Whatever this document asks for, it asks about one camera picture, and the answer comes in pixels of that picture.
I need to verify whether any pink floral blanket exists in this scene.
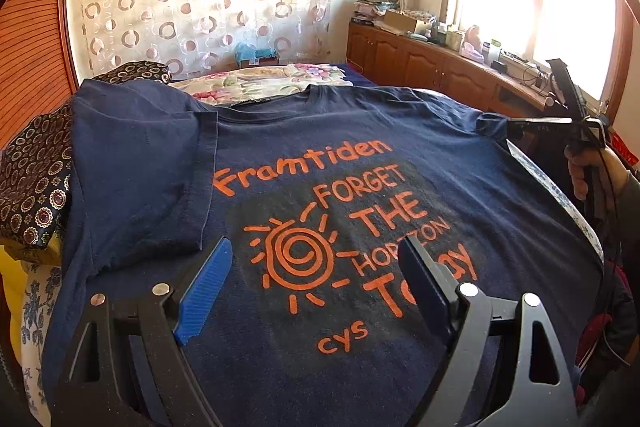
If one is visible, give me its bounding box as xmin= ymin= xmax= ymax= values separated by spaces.
xmin=167 ymin=62 xmax=352 ymax=108

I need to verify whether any person's right hand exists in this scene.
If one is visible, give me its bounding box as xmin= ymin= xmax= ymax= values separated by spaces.
xmin=565 ymin=143 xmax=631 ymax=208

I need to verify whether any stack of books and papers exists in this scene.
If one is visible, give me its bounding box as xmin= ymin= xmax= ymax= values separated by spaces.
xmin=351 ymin=0 xmax=387 ymax=26

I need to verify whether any wooden slatted wardrobe door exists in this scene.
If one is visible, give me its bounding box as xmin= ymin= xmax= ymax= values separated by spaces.
xmin=0 ymin=0 xmax=82 ymax=148

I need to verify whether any cardboard box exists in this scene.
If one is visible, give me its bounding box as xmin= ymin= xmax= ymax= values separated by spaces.
xmin=382 ymin=9 xmax=420 ymax=34

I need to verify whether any blue tissue box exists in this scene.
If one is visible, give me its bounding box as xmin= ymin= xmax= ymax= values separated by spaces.
xmin=234 ymin=41 xmax=279 ymax=68

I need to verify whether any pile of red and dark clothes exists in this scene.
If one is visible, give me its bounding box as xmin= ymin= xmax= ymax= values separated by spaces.
xmin=574 ymin=252 xmax=640 ymax=410

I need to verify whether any yellow cloth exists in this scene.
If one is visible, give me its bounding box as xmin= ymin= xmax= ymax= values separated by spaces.
xmin=0 ymin=232 xmax=65 ymax=360

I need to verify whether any person's right forearm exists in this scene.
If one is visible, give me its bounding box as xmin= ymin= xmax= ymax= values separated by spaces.
xmin=605 ymin=167 xmax=640 ymax=270

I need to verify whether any dark circle-patterned cloth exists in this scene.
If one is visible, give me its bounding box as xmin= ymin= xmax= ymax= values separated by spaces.
xmin=0 ymin=60 xmax=174 ymax=254

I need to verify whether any pink object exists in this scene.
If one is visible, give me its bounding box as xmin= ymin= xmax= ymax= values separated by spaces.
xmin=460 ymin=26 xmax=486 ymax=62

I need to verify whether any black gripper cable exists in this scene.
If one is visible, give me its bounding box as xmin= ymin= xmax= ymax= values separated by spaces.
xmin=595 ymin=129 xmax=633 ymax=365

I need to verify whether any navy printed t-shirt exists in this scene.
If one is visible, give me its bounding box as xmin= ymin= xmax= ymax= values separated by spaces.
xmin=42 ymin=78 xmax=603 ymax=427

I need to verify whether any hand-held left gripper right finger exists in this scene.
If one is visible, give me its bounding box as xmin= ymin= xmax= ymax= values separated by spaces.
xmin=398 ymin=236 xmax=576 ymax=427

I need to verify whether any white blue-floral bed sheet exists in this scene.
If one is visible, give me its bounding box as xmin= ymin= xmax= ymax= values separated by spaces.
xmin=19 ymin=139 xmax=607 ymax=413

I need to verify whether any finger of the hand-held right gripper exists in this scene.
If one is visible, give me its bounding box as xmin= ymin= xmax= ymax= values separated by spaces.
xmin=506 ymin=118 xmax=572 ymax=131

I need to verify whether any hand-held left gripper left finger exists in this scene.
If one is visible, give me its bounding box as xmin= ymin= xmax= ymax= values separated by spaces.
xmin=42 ymin=237 xmax=234 ymax=427

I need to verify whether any wooden cabinet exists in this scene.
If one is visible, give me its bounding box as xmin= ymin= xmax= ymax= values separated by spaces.
xmin=347 ymin=22 xmax=557 ymax=114

